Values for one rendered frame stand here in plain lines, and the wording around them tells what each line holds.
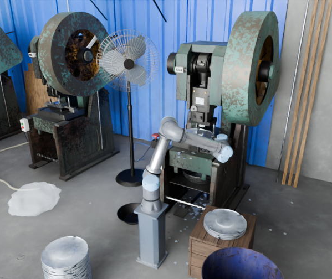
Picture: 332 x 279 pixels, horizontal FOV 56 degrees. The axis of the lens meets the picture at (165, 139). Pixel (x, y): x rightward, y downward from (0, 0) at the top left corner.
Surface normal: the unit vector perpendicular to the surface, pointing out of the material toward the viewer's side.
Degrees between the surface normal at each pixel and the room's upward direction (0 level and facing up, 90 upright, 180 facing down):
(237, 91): 101
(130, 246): 0
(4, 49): 90
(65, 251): 0
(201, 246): 90
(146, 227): 90
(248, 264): 88
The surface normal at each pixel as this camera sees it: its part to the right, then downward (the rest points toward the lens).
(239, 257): -0.18, 0.33
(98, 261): 0.00, -0.93
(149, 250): -0.47, 0.33
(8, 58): 0.89, 0.17
